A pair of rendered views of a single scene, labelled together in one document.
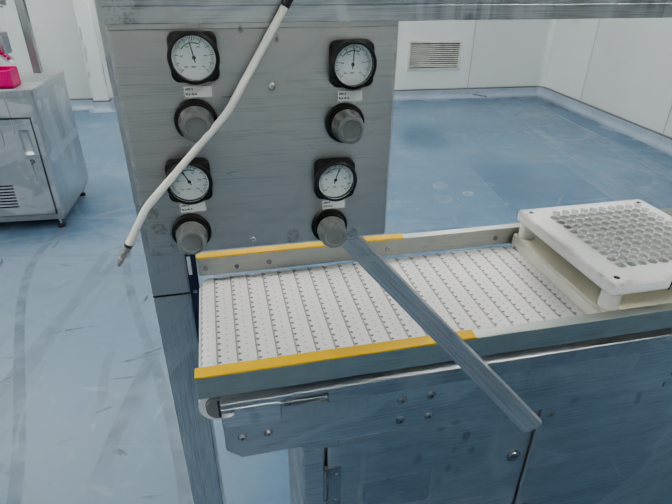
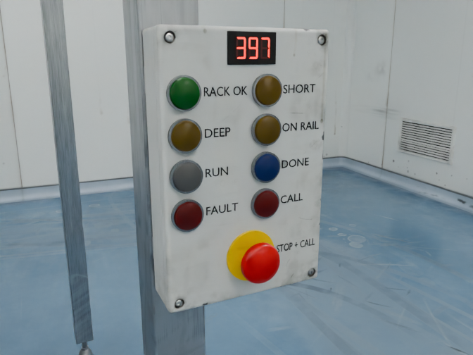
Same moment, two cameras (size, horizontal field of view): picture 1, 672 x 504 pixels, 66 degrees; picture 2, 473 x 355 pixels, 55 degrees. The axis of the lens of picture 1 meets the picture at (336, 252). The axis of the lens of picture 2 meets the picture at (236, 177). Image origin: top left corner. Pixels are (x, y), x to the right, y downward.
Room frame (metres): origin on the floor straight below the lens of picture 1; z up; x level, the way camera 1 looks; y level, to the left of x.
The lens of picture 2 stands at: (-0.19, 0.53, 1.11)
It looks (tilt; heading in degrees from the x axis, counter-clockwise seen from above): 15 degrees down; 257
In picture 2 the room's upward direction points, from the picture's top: straight up
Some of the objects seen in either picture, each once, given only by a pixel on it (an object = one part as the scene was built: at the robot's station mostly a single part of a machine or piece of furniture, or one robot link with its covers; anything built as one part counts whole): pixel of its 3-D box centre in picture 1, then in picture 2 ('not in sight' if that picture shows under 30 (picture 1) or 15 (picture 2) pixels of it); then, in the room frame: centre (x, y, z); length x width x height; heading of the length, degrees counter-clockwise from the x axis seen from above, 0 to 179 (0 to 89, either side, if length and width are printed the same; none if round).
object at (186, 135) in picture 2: not in sight; (186, 136); (-0.23, 0.15, 1.05); 0.03 x 0.01 x 0.03; 13
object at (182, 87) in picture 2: not in sight; (184, 93); (-0.23, 0.15, 1.08); 0.03 x 0.01 x 0.03; 13
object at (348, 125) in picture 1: (348, 120); not in sight; (0.42, -0.01, 1.19); 0.03 x 0.02 x 0.04; 103
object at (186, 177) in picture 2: not in sight; (187, 177); (-0.23, 0.15, 1.01); 0.03 x 0.01 x 0.03; 13
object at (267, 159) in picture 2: not in sight; (267, 167); (-0.31, 0.13, 1.01); 0.03 x 0.01 x 0.03; 13
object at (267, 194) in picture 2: not in sight; (266, 203); (-0.31, 0.13, 0.97); 0.03 x 0.01 x 0.03; 13
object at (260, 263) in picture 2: not in sight; (253, 257); (-0.29, 0.14, 0.92); 0.04 x 0.04 x 0.04; 13
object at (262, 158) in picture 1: (260, 124); not in sight; (0.47, 0.07, 1.18); 0.22 x 0.11 x 0.20; 103
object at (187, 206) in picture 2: not in sight; (188, 215); (-0.23, 0.15, 0.97); 0.03 x 0.01 x 0.03; 13
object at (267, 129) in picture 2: not in sight; (267, 129); (-0.31, 0.13, 1.05); 0.03 x 0.01 x 0.03; 13
